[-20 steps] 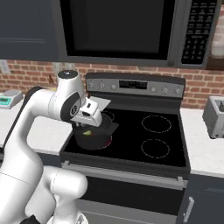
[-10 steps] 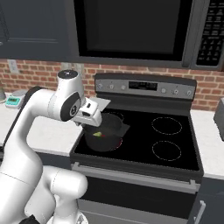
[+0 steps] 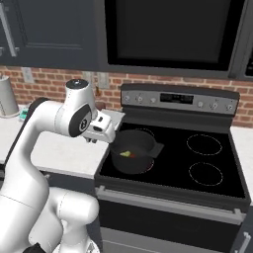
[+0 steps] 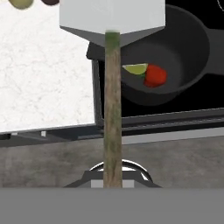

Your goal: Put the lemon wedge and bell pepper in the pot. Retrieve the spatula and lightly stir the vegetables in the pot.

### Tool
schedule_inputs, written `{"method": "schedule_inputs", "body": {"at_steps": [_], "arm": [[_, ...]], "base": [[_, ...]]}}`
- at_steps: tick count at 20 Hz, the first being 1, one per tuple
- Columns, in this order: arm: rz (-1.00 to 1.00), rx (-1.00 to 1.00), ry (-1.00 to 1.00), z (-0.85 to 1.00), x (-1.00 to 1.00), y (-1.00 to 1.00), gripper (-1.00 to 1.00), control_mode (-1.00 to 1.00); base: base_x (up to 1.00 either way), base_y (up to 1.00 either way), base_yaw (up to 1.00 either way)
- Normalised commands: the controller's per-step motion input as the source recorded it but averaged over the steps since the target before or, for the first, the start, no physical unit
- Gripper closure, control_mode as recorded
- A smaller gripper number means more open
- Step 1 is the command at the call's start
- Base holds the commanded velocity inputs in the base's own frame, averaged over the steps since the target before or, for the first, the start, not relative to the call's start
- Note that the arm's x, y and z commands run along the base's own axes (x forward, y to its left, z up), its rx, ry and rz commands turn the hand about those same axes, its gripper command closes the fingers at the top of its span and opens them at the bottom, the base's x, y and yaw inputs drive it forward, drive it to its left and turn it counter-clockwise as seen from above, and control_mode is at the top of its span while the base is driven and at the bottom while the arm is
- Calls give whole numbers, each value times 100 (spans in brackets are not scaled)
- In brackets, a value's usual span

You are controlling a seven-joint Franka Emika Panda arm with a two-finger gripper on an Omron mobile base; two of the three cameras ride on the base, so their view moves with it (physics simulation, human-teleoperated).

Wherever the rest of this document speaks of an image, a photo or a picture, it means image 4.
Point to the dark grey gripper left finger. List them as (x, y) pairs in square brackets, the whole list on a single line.
[(94, 179)]

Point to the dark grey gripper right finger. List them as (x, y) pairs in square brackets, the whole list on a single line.
[(134, 178)]

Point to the green lemon wedge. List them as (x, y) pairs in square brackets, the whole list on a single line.
[(136, 68)]

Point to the dark grey pot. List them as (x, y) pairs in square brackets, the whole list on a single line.
[(175, 58)]

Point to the round chrome knob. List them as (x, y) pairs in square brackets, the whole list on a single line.
[(128, 166)]

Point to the dark oven front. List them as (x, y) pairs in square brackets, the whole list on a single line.
[(58, 136)]

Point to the black hob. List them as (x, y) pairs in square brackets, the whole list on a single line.
[(180, 100)]

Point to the dark brown round object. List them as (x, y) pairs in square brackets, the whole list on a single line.
[(50, 1)]

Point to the olive green round fruit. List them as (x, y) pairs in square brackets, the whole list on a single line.
[(21, 3)]

